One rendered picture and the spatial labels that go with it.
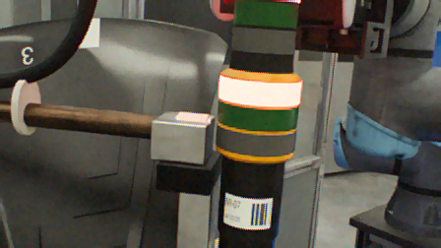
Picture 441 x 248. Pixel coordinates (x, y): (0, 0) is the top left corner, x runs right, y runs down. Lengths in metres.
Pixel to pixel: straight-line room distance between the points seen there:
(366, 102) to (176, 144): 0.28
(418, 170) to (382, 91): 0.62
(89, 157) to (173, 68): 0.10
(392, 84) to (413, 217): 0.65
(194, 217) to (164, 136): 0.05
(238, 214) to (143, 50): 0.19
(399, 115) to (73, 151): 0.30
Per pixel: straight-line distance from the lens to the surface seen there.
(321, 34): 0.32
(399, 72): 0.48
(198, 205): 0.26
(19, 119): 0.29
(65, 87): 0.38
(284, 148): 0.24
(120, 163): 0.33
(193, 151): 0.25
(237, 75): 0.24
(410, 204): 1.10
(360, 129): 0.49
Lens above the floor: 1.45
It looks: 12 degrees down
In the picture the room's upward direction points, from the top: 4 degrees clockwise
